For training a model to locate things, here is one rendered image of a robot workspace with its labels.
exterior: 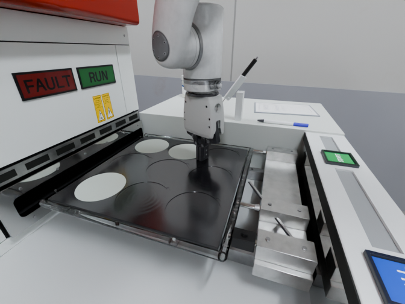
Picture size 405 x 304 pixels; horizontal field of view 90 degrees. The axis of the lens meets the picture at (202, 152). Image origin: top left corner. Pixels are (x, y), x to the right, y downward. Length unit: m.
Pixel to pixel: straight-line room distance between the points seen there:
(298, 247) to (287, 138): 0.35
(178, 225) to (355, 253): 0.24
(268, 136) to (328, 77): 1.29
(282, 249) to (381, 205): 0.16
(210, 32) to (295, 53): 1.46
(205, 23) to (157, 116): 0.37
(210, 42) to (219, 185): 0.28
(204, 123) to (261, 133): 0.22
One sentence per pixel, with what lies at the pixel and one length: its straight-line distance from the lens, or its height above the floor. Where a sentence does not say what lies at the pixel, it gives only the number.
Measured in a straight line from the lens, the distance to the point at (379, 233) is 0.35.
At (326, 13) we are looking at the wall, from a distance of 1.86.
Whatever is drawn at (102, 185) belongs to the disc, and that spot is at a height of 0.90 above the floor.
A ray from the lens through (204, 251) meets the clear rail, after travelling 0.32.
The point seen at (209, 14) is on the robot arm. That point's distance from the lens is 0.44.
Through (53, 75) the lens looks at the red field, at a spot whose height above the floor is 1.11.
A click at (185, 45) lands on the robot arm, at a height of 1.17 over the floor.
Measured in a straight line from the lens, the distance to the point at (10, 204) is 0.51.
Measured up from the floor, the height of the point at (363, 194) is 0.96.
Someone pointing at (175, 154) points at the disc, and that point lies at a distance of 0.56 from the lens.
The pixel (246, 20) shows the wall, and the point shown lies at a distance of 1.94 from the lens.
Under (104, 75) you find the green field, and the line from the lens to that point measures 0.62.
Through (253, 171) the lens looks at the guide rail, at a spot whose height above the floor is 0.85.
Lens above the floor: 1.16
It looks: 27 degrees down
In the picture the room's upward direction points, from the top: straight up
